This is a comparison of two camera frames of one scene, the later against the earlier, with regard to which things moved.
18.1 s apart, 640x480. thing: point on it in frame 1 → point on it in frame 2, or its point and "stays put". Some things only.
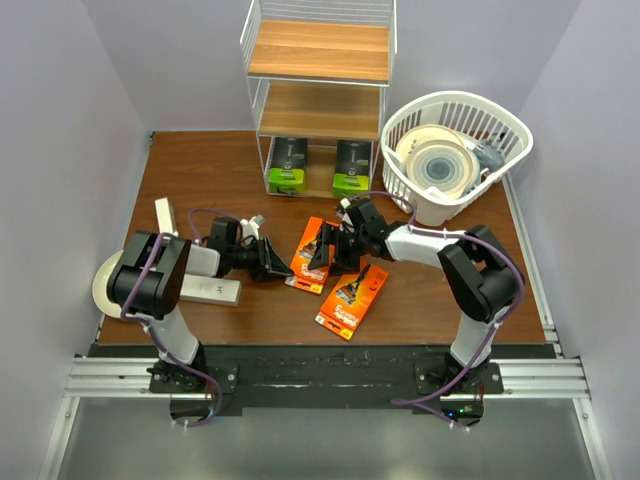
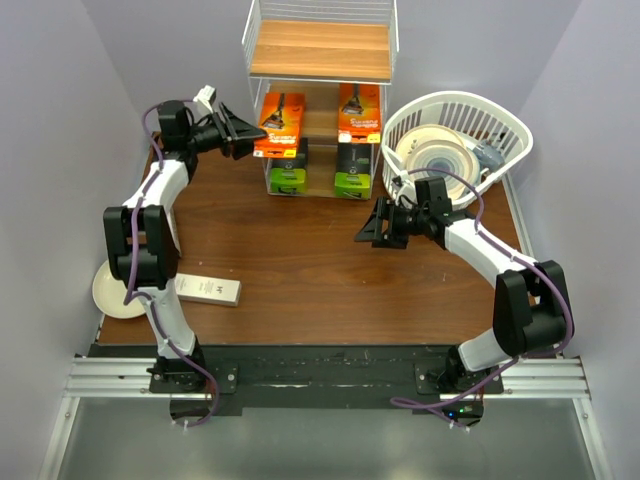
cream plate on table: x=100 y=294 stays put
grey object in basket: x=488 y=155 stays put
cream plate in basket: x=425 y=132 stays put
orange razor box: x=302 y=277 → x=281 y=116
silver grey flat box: x=210 y=290 stays put
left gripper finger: x=273 y=262 → x=237 y=127
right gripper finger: x=325 y=245 → x=379 y=225
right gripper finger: x=348 y=254 → x=398 y=238
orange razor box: x=350 y=301 → x=359 y=113
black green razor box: x=353 y=168 stays put
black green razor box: x=288 y=168 stays put
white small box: x=166 y=216 stays put
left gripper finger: x=279 y=267 → x=244 y=146
